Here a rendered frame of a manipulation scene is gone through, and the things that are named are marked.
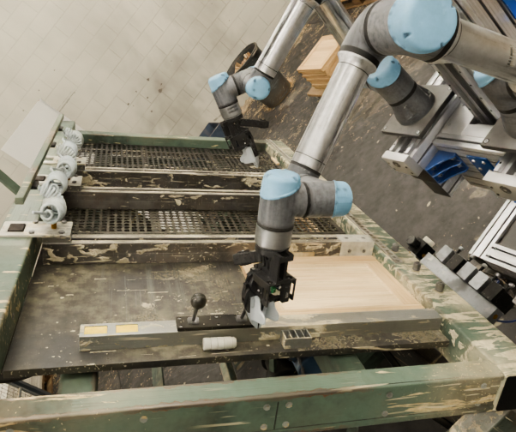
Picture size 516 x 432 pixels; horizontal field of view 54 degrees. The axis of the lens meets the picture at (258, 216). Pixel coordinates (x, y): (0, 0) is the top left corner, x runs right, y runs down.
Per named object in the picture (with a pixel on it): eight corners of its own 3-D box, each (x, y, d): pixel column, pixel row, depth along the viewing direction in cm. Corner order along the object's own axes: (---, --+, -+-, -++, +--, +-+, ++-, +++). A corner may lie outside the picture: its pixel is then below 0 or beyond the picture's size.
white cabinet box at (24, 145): (206, 219, 557) (39, 99, 468) (174, 261, 555) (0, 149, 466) (192, 207, 612) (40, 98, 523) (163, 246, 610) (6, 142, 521)
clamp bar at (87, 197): (326, 213, 216) (335, 159, 207) (26, 210, 184) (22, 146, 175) (317, 205, 225) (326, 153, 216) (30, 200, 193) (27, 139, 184)
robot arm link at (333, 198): (330, 174, 111) (285, 175, 107) (357, 183, 101) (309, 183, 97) (327, 209, 113) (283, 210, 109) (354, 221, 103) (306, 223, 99)
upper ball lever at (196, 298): (201, 330, 122) (208, 303, 112) (185, 331, 121) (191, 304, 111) (199, 315, 124) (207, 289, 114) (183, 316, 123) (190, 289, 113)
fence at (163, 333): (439, 330, 140) (443, 317, 139) (79, 351, 114) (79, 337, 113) (429, 320, 145) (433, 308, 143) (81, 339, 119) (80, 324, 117)
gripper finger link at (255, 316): (257, 343, 107) (262, 305, 104) (243, 328, 111) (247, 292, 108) (269, 339, 109) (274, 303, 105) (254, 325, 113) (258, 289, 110)
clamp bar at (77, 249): (373, 262, 176) (387, 198, 167) (0, 268, 144) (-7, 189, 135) (361, 249, 185) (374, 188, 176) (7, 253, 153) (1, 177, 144)
